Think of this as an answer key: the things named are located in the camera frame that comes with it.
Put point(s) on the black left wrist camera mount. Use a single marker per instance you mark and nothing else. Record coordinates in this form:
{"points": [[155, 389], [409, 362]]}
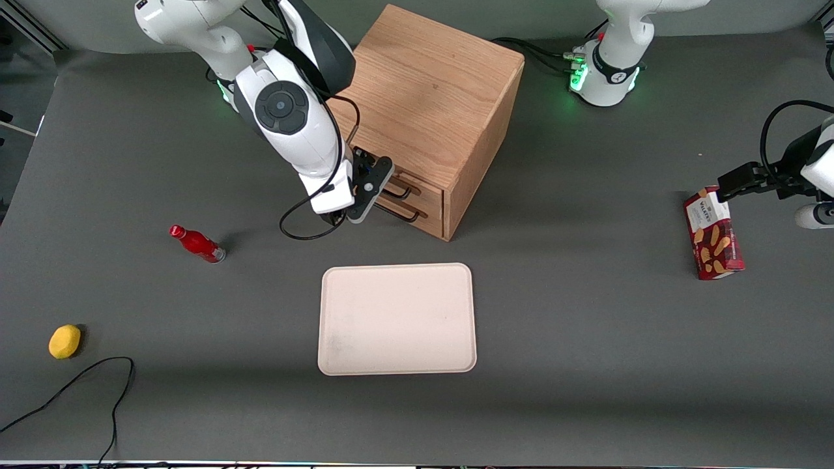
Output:
{"points": [[800, 159]]}

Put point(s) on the aluminium frame profile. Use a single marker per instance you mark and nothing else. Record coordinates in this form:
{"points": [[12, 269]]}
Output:
{"points": [[827, 25], [32, 26]]}

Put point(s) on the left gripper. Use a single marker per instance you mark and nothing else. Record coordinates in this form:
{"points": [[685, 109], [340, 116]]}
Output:
{"points": [[784, 170]]}

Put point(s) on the oak wooden drawer cabinet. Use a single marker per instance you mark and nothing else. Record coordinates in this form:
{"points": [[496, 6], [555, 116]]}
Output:
{"points": [[443, 85]]}

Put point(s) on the yellow lemon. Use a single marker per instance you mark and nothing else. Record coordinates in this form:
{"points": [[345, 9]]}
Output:
{"points": [[64, 342]]}

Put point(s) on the cream plastic tray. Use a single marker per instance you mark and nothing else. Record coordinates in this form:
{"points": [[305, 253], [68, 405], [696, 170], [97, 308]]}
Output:
{"points": [[397, 319]]}

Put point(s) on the red bottle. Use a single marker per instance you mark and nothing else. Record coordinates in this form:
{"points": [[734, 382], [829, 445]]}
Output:
{"points": [[199, 244]]}

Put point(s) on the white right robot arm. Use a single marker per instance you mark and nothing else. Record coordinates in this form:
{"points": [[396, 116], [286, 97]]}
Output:
{"points": [[293, 143]]}

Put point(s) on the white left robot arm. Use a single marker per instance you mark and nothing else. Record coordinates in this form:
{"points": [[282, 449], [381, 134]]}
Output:
{"points": [[616, 78]]}

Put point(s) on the red shortbread cookie box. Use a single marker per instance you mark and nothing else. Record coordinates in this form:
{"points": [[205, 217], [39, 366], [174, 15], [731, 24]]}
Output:
{"points": [[717, 247]]}

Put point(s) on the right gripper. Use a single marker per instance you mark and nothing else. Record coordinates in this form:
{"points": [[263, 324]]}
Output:
{"points": [[329, 217]]}

